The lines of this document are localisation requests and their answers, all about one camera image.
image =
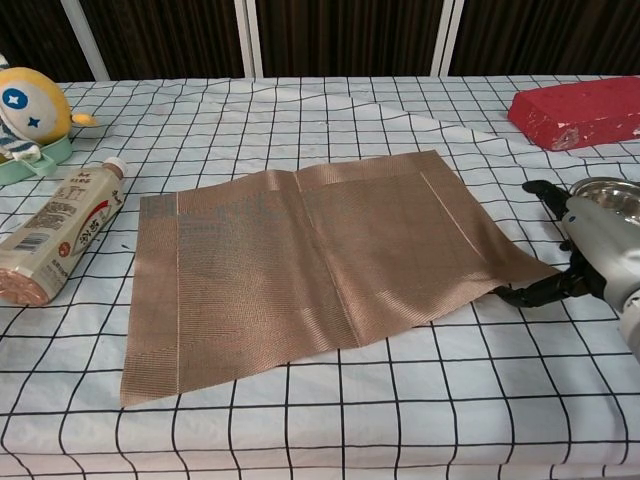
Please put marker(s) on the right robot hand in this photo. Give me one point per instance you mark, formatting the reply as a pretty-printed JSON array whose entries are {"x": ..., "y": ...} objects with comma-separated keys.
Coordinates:
[{"x": 605, "y": 245}]

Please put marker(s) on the brown woven placemat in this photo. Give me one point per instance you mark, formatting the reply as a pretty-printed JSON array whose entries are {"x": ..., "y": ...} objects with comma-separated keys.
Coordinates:
[{"x": 300, "y": 275}]

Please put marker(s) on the stainless steel bowl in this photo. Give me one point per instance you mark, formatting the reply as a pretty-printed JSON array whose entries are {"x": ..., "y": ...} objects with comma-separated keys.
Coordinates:
[{"x": 615, "y": 195}]

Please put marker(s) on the red brick with white chips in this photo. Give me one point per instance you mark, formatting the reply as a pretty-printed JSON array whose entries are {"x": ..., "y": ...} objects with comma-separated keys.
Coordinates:
[{"x": 575, "y": 110}]

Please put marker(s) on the dark slatted partition panel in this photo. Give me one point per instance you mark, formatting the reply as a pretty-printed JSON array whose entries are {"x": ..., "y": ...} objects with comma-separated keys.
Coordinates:
[
  {"x": 350, "y": 35},
  {"x": 35, "y": 35},
  {"x": 550, "y": 35},
  {"x": 165, "y": 35}
]

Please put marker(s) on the white checkered tablecloth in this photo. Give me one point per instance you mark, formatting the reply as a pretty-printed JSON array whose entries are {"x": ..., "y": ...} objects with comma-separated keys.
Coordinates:
[{"x": 320, "y": 440}]

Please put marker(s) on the milk tea bottle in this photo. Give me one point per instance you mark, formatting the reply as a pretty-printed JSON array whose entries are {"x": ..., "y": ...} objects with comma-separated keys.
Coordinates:
[{"x": 65, "y": 225}]

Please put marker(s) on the green plastic container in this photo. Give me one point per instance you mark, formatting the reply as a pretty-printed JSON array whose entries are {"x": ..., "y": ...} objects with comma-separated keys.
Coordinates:
[{"x": 55, "y": 155}]

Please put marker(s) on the yellow plush toy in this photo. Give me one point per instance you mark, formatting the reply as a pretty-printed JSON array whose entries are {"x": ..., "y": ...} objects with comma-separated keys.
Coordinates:
[{"x": 35, "y": 105}]

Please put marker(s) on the white partition post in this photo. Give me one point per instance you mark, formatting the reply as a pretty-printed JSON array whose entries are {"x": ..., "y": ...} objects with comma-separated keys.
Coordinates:
[
  {"x": 248, "y": 35},
  {"x": 85, "y": 40},
  {"x": 446, "y": 35}
]

